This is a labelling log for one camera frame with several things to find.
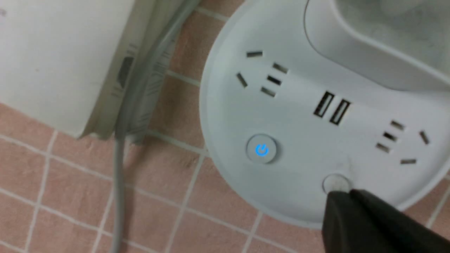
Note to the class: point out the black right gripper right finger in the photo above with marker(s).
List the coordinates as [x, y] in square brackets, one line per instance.
[405, 234]

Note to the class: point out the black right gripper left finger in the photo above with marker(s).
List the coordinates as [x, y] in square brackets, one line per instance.
[347, 228]

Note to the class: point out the white desk lamp with sockets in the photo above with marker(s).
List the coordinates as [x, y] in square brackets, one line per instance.
[302, 97]

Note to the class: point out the lower white book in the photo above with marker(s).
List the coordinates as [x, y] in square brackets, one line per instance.
[148, 76]

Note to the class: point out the pink checkered tablecloth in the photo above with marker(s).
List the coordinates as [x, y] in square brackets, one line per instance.
[56, 191]

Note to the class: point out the white self-driving textbook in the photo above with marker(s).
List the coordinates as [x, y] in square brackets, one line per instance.
[66, 63]

